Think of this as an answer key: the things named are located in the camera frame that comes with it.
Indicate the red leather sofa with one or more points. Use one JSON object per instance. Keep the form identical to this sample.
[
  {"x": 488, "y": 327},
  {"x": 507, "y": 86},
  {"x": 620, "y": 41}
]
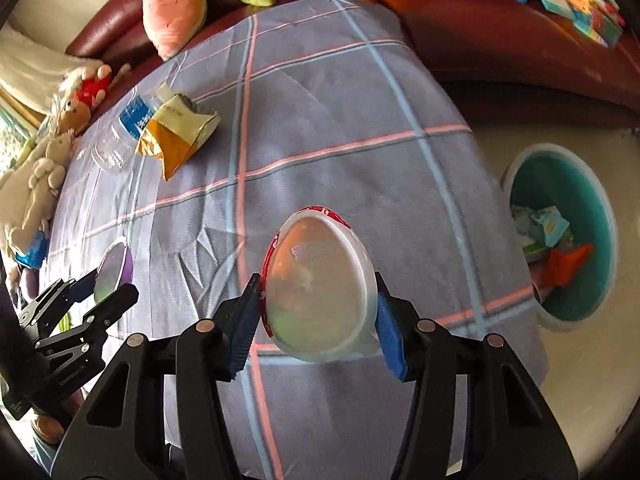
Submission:
[{"x": 475, "y": 35}]

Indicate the teal plastic bin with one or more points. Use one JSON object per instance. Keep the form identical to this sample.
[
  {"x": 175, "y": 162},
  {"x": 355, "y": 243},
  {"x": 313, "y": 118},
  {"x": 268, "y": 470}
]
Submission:
[{"x": 590, "y": 200}]

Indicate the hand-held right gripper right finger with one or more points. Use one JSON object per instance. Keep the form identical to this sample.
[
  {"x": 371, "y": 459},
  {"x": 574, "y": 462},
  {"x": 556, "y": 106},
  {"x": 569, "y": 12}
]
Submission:
[{"x": 390, "y": 335}]

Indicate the colourful picture book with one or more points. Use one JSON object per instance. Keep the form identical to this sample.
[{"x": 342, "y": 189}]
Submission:
[{"x": 592, "y": 17}]

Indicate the yellow snack bag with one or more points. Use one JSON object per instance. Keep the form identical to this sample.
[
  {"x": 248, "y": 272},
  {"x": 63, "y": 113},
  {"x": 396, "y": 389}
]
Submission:
[{"x": 175, "y": 130}]

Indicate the red bowl with clear lid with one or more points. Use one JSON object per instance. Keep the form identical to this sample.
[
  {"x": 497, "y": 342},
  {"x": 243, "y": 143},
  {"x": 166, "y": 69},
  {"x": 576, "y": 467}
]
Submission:
[{"x": 320, "y": 285}]

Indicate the teddy bear plush toys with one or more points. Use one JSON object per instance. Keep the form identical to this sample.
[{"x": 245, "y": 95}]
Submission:
[{"x": 35, "y": 185}]

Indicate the beige plush doll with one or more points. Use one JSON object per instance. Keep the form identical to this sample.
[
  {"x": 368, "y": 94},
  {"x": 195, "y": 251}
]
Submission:
[{"x": 70, "y": 112}]

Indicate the pale blue carton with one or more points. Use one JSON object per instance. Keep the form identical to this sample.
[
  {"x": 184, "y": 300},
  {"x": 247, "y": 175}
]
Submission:
[{"x": 542, "y": 225}]

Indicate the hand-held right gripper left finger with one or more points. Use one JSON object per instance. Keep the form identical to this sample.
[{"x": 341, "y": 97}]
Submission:
[{"x": 245, "y": 320}]

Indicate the orange red wrapper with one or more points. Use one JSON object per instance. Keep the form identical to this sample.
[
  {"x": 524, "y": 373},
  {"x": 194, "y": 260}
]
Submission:
[{"x": 565, "y": 265}]

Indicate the cream cloth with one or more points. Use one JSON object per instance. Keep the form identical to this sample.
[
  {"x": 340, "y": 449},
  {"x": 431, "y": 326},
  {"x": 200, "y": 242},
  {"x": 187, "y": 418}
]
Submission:
[{"x": 35, "y": 70}]

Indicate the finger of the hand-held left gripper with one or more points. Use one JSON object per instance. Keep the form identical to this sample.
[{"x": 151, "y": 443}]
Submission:
[
  {"x": 112, "y": 305},
  {"x": 77, "y": 287}
]

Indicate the purple checked tablecloth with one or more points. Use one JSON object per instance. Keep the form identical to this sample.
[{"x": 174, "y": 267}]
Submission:
[{"x": 350, "y": 135}]

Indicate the clear bottle with blue label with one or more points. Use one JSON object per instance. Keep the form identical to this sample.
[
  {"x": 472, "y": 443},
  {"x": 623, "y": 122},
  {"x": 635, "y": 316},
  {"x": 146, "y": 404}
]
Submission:
[{"x": 132, "y": 120}]

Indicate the green carton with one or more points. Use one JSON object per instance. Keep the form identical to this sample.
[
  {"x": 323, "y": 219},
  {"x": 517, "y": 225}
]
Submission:
[{"x": 535, "y": 254}]

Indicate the pink plush toy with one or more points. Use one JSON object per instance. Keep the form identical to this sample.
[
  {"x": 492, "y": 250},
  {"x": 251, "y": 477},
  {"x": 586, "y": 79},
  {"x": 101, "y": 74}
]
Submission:
[{"x": 170, "y": 10}]

